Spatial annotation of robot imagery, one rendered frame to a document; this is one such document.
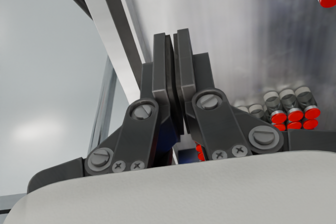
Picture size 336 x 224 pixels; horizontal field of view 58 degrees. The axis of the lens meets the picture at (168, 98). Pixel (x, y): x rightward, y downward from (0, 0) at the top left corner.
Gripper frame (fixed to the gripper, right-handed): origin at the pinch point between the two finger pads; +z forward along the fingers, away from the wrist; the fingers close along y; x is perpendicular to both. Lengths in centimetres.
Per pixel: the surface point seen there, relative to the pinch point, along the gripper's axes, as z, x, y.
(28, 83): 111, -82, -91
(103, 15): 22.5, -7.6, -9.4
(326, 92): 22.3, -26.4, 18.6
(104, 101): 58, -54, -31
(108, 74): 71, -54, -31
